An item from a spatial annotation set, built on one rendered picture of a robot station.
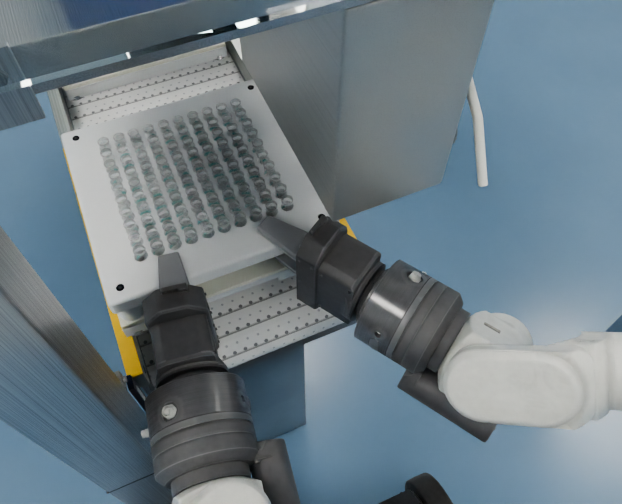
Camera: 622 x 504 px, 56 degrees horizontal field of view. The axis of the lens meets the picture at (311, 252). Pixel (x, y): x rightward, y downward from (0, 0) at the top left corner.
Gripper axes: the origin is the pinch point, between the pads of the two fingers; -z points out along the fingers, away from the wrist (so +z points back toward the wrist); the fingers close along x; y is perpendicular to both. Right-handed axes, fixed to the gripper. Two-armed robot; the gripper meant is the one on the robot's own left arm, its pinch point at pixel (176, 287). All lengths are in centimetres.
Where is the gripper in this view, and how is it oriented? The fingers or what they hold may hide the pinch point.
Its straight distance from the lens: 59.9
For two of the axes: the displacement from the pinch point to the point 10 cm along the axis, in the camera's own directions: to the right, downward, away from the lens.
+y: 9.6, -2.2, 1.5
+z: 2.7, 8.3, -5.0
